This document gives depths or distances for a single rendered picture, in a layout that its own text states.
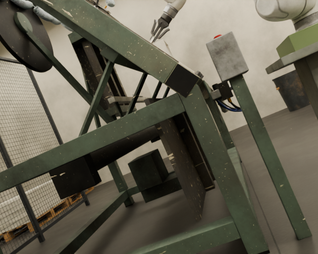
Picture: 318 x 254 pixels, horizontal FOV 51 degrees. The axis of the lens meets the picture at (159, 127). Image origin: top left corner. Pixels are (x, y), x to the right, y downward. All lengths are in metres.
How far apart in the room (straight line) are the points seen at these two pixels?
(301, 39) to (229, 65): 0.42
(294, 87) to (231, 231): 4.86
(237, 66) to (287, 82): 4.77
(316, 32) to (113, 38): 0.93
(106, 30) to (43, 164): 0.69
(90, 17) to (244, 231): 1.15
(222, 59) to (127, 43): 0.42
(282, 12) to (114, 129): 0.92
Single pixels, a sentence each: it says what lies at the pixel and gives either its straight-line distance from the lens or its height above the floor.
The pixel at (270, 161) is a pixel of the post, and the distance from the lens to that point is 1.51.
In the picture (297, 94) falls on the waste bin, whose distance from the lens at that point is 6.24.
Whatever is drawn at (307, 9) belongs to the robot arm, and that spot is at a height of 0.91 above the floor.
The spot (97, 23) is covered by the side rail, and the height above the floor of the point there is 1.21.
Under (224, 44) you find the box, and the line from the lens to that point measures 1.46.
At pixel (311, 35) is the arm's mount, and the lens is 1.75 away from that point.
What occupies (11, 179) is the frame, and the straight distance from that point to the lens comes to 1.81.
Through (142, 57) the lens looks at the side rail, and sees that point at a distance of 1.50.
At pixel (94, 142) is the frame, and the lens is 1.57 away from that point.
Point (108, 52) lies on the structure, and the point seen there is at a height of 1.09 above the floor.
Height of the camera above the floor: 0.68
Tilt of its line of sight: level
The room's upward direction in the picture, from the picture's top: 23 degrees counter-clockwise
